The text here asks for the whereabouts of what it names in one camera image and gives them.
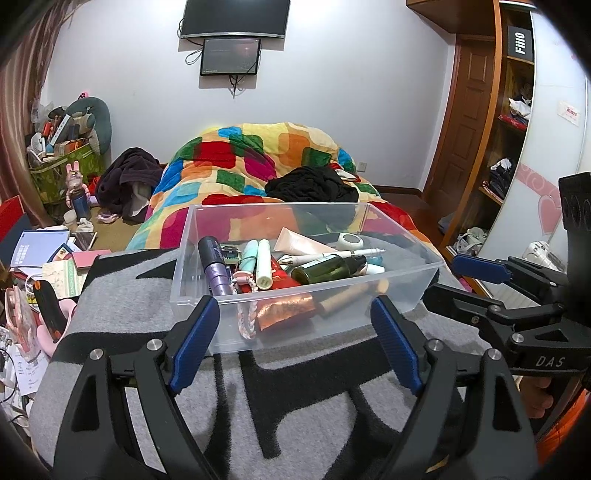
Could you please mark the clear plastic storage box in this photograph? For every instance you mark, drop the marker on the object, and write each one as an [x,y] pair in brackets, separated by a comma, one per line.
[304,332]

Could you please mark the pink beige cosmetic stick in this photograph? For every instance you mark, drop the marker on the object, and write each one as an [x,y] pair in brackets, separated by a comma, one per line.
[351,296]

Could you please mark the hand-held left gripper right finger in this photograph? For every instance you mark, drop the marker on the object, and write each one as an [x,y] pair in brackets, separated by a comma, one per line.
[397,346]

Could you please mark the purple cosmetic tube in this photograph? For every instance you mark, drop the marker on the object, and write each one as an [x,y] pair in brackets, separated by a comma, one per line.
[214,270]

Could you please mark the loose papers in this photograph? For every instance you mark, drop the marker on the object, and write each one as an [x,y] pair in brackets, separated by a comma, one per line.
[18,374]

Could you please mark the white wardrobe panel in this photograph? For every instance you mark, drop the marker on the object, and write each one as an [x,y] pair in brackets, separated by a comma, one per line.
[545,161]

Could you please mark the pink notebook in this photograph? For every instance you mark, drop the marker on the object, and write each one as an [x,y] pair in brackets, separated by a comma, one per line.
[87,258]

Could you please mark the white pen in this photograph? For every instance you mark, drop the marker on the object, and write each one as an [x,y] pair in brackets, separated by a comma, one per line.
[346,254]

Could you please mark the black garment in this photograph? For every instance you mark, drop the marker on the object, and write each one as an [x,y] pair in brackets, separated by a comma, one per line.
[314,184]

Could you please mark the pink pouch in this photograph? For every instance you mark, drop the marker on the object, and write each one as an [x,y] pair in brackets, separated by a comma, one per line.
[18,314]

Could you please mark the blue book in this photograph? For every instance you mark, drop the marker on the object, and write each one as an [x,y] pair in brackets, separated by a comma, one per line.
[39,249]

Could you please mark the colourful patchwork blanket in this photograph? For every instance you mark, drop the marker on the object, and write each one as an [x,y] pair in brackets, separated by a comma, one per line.
[258,170]

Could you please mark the white teal small bottle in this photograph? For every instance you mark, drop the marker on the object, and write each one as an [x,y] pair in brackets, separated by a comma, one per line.
[375,267]

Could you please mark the white cup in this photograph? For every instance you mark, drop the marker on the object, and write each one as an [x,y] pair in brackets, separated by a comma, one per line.
[70,220]

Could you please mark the grey black patterned blanket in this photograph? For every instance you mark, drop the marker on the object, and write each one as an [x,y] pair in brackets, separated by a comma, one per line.
[277,406]

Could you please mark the light green tube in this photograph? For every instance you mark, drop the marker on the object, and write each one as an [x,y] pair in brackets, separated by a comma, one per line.
[263,265]

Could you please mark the person's orange garment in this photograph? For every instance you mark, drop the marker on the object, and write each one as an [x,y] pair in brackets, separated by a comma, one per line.
[565,438]

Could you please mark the green booklet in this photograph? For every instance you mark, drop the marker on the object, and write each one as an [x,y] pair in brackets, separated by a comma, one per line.
[64,279]

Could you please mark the orange foil packet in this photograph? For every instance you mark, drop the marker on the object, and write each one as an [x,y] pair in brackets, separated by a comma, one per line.
[284,310]

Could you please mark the dark green glass bottle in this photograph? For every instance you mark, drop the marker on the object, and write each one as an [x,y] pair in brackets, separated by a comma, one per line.
[328,269]

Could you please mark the black sock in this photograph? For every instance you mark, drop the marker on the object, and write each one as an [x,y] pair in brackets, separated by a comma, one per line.
[48,309]

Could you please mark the pile of clutter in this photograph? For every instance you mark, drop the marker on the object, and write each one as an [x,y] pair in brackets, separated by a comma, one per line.
[55,134]

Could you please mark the pink bunny toy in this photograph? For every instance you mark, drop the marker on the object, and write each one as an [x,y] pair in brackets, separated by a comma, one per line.
[74,177]

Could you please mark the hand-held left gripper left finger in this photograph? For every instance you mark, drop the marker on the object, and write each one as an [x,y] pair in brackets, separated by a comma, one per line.
[196,341]

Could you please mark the black sign box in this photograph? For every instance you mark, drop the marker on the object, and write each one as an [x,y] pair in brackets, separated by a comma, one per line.
[519,41]

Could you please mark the mint green bottle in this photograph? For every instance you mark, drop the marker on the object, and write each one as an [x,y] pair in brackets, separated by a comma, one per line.
[249,256]

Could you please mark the grey bag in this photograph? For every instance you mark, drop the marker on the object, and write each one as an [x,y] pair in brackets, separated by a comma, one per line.
[468,240]

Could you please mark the dark clothes pile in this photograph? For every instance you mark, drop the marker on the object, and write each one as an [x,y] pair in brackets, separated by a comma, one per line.
[131,184]

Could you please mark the striped curtain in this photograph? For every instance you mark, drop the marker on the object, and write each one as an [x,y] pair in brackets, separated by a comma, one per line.
[23,92]

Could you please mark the green storage basket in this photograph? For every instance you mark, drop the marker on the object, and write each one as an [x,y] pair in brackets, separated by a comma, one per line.
[64,173]

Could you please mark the blue water bottle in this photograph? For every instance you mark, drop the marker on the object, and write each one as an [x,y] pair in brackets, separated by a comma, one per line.
[81,204]

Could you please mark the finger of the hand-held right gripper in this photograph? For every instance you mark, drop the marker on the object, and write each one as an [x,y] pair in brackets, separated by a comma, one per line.
[461,304]
[480,270]

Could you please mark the red box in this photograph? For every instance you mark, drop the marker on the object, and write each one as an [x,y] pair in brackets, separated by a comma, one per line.
[11,217]

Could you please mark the grey neck pillow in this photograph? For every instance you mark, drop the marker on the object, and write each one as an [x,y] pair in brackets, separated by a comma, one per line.
[99,120]

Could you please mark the wooden shelf unit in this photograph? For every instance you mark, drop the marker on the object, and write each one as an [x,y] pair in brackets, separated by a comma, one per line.
[503,138]

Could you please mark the person's right hand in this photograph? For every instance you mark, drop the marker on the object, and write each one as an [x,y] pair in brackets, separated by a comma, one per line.
[531,398]

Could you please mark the beige cosmetic tube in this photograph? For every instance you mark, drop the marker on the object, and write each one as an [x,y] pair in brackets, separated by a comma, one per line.
[300,244]

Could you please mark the black wall television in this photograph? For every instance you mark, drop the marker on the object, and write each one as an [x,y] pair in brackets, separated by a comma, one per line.
[235,18]

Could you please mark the pink curved headband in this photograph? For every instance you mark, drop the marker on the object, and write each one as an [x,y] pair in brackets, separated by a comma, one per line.
[69,314]

